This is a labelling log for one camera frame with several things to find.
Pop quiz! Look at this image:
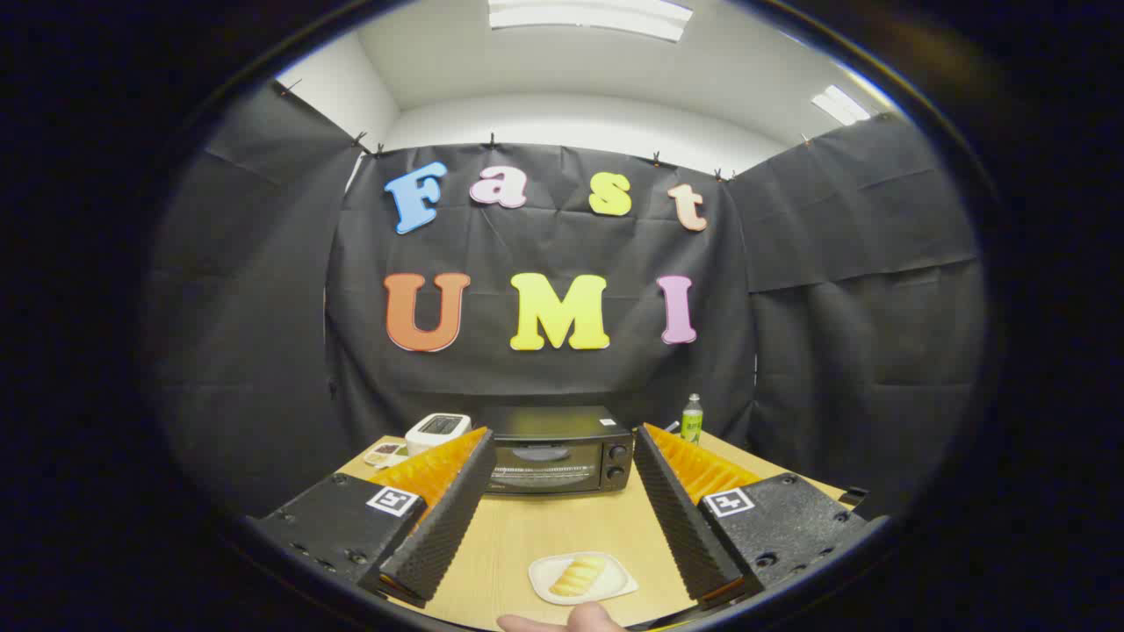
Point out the black toaster oven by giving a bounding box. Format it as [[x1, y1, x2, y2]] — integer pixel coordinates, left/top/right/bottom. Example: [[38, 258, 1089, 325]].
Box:
[[479, 406, 635, 495]]

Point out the small ceiling light panel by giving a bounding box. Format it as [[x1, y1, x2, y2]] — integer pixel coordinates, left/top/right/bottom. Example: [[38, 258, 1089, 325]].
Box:
[[811, 84, 872, 126]]

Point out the golden bread roll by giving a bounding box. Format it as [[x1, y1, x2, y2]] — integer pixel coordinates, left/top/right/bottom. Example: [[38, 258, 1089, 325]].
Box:
[[550, 557, 609, 598]]

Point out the white pop-up toaster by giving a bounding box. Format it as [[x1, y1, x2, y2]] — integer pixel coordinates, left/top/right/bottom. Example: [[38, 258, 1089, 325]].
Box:
[[405, 413, 472, 457]]

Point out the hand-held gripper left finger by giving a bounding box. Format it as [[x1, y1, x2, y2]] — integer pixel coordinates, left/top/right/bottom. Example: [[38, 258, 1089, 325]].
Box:
[[250, 427, 498, 608]]

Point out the long ceiling light panel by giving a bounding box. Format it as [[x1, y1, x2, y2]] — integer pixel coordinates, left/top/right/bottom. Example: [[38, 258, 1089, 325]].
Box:
[[487, 0, 695, 43]]

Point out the black backdrop cloth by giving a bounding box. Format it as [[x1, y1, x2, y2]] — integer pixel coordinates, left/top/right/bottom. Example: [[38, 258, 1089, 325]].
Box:
[[145, 83, 989, 519]]

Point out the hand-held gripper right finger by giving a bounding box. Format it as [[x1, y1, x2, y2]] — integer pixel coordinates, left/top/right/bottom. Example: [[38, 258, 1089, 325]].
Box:
[[632, 423, 870, 611]]

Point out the white square plate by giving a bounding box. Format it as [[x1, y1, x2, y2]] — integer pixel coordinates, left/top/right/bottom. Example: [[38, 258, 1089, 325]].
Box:
[[528, 551, 639, 607]]

